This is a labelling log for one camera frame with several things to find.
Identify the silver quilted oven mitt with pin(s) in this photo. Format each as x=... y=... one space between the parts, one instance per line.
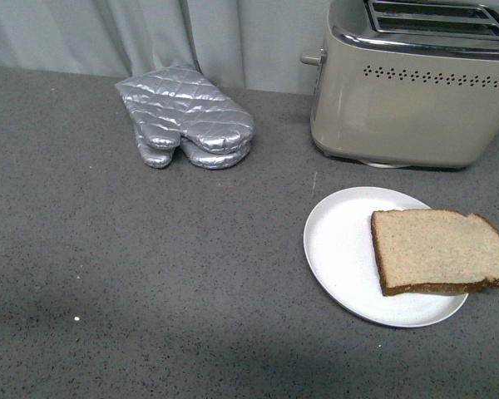
x=177 y=103

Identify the brown bread slice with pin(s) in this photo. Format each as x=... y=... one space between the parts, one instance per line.
x=434 y=251

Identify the beige two-slot toaster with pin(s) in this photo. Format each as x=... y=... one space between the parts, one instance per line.
x=407 y=83

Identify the white round plate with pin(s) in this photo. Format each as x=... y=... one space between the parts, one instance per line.
x=339 y=250

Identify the silver quilted oven mitt underneath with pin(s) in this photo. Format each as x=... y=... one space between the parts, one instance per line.
x=159 y=159

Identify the grey curtain backdrop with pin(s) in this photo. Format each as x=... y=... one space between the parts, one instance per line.
x=245 y=44

